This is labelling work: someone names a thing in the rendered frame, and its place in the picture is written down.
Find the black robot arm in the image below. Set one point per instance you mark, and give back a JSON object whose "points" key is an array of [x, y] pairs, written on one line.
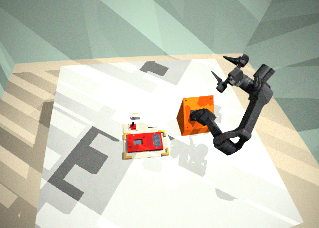
{"points": [[260, 94]]}

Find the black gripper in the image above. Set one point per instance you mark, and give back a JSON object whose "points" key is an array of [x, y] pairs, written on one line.
{"points": [[240, 62]]}

